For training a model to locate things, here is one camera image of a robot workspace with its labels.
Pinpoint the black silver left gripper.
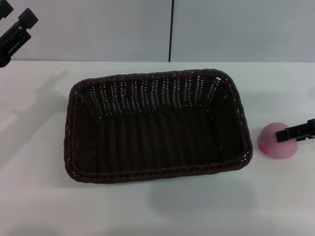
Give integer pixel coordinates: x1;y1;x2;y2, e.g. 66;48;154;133
0;0;39;68

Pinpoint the dark brown woven basket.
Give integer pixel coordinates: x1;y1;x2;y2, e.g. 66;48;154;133
63;68;253;184

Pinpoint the pink peach toy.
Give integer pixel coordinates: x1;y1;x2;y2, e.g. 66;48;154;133
257;122;298;160

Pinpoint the black vertical wall strip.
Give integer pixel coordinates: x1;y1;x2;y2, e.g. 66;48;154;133
168;0;175;62

